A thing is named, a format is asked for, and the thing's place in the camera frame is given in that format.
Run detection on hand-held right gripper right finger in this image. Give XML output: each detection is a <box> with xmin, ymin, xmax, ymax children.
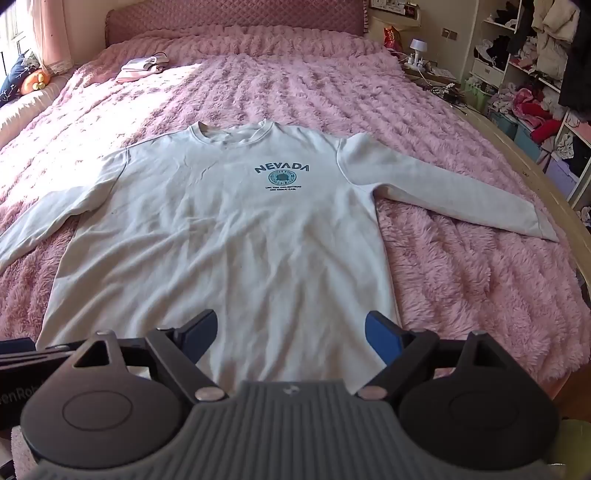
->
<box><xmin>358</xmin><ymin>311</ymin><xmax>513</xmax><ymax>401</ymax></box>

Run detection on small cluttered shelf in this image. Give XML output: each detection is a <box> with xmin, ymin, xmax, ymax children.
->
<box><xmin>369</xmin><ymin>0</ymin><xmax>416</xmax><ymax>20</ymax></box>

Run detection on dark blue pillow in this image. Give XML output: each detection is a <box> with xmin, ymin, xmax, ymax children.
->
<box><xmin>0</xmin><ymin>52</ymin><xmax>42</xmax><ymax>97</ymax></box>

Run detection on pink lace curtain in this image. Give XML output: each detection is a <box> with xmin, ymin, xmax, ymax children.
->
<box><xmin>28</xmin><ymin>0</ymin><xmax>77</xmax><ymax>75</ymax></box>

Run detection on folded pink clothes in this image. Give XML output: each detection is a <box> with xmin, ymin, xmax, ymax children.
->
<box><xmin>115</xmin><ymin>52</ymin><xmax>169</xmax><ymax>84</ymax></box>

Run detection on blue storage bin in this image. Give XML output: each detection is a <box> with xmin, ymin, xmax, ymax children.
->
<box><xmin>489</xmin><ymin>111</ymin><xmax>542</xmax><ymax>162</ymax></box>

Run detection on green plastic basket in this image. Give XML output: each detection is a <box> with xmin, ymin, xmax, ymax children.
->
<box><xmin>464</xmin><ymin>76</ymin><xmax>497</xmax><ymax>112</ymax></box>

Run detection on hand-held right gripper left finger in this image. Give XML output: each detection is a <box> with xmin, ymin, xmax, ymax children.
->
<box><xmin>74</xmin><ymin>309</ymin><xmax>229</xmax><ymax>402</ymax></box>

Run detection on black cables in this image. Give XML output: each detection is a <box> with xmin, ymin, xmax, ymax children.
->
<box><xmin>425</xmin><ymin>80</ymin><xmax>468</xmax><ymax>106</ymax></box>

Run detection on hanging coats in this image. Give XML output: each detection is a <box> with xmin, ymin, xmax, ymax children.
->
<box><xmin>531</xmin><ymin>0</ymin><xmax>591</xmax><ymax>112</ymax></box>

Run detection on white printed sweatshirt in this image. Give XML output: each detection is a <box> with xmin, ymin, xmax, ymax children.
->
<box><xmin>0</xmin><ymin>119</ymin><xmax>560</xmax><ymax>398</ymax></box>

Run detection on pink fluffy blanket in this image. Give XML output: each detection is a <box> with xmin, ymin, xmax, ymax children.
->
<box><xmin>0</xmin><ymin>36</ymin><xmax>585</xmax><ymax>370</ymax></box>

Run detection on white open wardrobe shelf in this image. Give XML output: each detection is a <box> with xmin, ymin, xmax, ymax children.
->
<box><xmin>468</xmin><ymin>0</ymin><xmax>591</xmax><ymax>208</ymax></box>

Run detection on orange plush toy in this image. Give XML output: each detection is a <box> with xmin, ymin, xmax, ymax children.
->
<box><xmin>21</xmin><ymin>69</ymin><xmax>51</xmax><ymax>95</ymax></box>

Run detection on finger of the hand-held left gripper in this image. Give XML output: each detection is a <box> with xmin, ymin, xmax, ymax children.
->
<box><xmin>0</xmin><ymin>338</ymin><xmax>78</xmax><ymax>369</ymax></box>

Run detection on wooden bed frame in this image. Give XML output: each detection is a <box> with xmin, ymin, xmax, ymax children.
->
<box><xmin>462</xmin><ymin>99</ymin><xmax>591</xmax><ymax>416</ymax></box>

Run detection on cream bed sheet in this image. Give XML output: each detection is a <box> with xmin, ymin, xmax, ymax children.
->
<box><xmin>0</xmin><ymin>76</ymin><xmax>70</xmax><ymax>148</ymax></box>

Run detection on pink quilted headboard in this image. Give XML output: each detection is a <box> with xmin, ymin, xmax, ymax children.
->
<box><xmin>105</xmin><ymin>0</ymin><xmax>370</xmax><ymax>48</ymax></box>

